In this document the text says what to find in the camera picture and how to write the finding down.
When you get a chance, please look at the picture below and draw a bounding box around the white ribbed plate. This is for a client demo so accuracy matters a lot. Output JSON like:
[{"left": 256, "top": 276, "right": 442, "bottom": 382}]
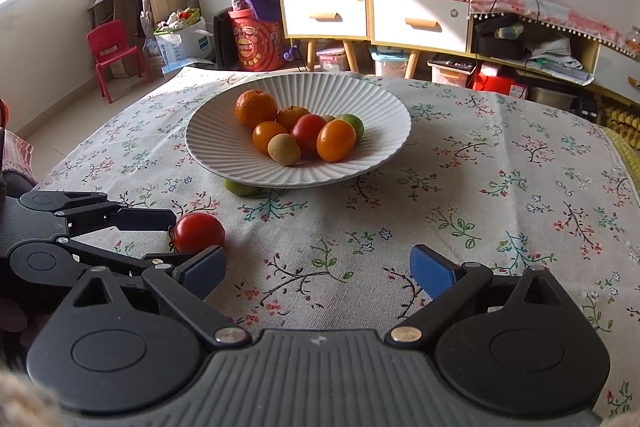
[{"left": 186, "top": 72, "right": 411, "bottom": 188}]

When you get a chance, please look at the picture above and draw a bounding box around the brown kiwi fruit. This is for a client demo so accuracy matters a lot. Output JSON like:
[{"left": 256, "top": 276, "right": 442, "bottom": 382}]
[{"left": 267, "top": 133, "right": 302, "bottom": 167}]

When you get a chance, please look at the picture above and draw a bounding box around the green fruit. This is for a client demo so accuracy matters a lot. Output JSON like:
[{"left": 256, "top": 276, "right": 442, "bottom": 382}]
[
  {"left": 337, "top": 114, "right": 364, "bottom": 141},
  {"left": 222, "top": 179, "right": 262, "bottom": 197}
]

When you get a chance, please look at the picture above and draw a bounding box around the white cardboard box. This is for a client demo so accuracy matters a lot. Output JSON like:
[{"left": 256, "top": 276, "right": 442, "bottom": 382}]
[{"left": 155, "top": 17, "right": 213, "bottom": 64}]

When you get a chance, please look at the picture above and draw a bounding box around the wooden cabinet with drawers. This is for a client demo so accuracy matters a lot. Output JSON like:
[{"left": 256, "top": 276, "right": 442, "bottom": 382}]
[{"left": 268, "top": 0, "right": 640, "bottom": 108}]

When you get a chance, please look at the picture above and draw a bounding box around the green fruit under plate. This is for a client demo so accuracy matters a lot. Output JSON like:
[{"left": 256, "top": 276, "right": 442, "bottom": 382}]
[{"left": 222, "top": 179, "right": 262, "bottom": 197}]

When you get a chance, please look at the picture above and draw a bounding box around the red plastic chair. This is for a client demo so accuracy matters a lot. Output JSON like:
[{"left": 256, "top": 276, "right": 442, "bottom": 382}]
[{"left": 87, "top": 20, "right": 153, "bottom": 104}]

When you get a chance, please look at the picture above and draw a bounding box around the red gift box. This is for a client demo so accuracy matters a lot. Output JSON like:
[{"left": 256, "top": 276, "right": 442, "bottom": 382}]
[{"left": 228, "top": 9, "right": 285, "bottom": 72}]

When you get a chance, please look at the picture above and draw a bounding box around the large orange mandarin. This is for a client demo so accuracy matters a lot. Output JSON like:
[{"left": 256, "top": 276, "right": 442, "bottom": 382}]
[{"left": 234, "top": 89, "right": 278, "bottom": 130}]

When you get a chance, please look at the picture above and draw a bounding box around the floral tablecloth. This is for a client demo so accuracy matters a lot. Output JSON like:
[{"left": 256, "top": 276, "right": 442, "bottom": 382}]
[{"left": 40, "top": 70, "right": 639, "bottom": 417}]

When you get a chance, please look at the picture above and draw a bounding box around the pink floral cover cloth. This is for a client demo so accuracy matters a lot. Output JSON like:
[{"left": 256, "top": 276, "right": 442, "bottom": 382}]
[{"left": 456, "top": 0, "right": 634, "bottom": 56}]

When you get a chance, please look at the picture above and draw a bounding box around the red tomato with stem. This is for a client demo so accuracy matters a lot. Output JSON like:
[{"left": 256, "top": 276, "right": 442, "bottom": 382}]
[{"left": 170, "top": 211, "right": 226, "bottom": 255}]

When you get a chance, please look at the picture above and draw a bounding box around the small orange mandarin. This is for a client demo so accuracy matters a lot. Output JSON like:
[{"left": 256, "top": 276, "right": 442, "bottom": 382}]
[{"left": 276, "top": 105, "right": 309, "bottom": 131}]

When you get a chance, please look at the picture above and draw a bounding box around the small orange tomato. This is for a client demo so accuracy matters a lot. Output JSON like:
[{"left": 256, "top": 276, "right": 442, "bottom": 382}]
[{"left": 252, "top": 120, "right": 288, "bottom": 155}]

